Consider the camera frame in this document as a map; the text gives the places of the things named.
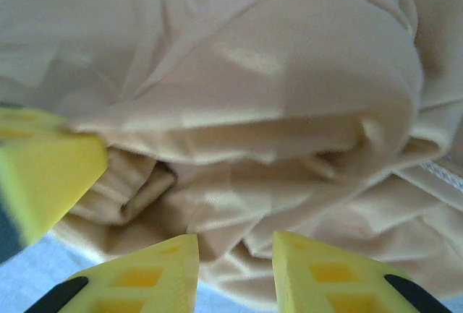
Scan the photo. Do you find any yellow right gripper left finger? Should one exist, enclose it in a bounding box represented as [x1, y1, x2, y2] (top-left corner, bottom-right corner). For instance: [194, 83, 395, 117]
[32, 233, 200, 313]

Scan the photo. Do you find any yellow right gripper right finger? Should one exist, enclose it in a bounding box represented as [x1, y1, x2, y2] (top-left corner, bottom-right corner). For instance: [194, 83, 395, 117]
[271, 231, 453, 313]

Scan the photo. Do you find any tan orange t-shirt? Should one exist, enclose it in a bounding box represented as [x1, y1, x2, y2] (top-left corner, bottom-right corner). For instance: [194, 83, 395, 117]
[0, 0, 463, 309]

